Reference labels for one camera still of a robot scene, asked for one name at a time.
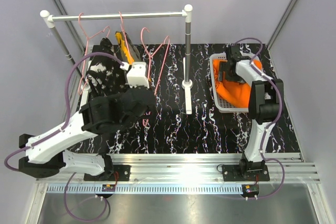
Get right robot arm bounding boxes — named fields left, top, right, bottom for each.
left=217, top=46, right=284, bottom=182

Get pink hanger with black trousers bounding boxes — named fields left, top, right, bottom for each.
left=77, top=13, right=111, bottom=95

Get white slotted cable duct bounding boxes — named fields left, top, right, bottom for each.
left=47, top=183, right=243, bottom=195

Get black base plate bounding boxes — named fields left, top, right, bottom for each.
left=83, top=165, right=131, bottom=182
left=216, top=164, right=270, bottom=182

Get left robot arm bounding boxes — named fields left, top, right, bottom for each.
left=18, top=87, right=155, bottom=181

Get pink hanger with orange trousers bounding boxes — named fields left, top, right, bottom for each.
left=140, top=27, right=171, bottom=127

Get black marble pattern mat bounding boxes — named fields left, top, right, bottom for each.
left=75, top=42, right=301, bottom=154

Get pink hanger with camouflage trousers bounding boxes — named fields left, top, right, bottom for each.
left=119, top=12, right=134, bottom=63

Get silver white clothes rack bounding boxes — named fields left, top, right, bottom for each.
left=40, top=4, right=193, bottom=115

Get aluminium mounting rail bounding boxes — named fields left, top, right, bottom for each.
left=36, top=152, right=321, bottom=184

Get black white patterned trousers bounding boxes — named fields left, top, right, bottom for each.
left=84, top=37, right=127, bottom=99

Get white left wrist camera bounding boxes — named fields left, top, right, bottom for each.
left=120, top=61, right=150, bottom=88

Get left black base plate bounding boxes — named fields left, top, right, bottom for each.
left=83, top=165, right=131, bottom=182

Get orange trousers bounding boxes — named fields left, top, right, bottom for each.
left=212, top=59, right=251, bottom=108

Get camouflage yellow trousers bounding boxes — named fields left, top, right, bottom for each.
left=115, top=31, right=142, bottom=65

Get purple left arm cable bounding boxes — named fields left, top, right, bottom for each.
left=4, top=52, right=128, bottom=221

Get white plastic basket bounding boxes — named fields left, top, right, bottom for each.
left=209, top=53, right=263, bottom=113

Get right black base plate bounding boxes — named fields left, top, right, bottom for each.
left=216, top=164, right=270, bottom=182

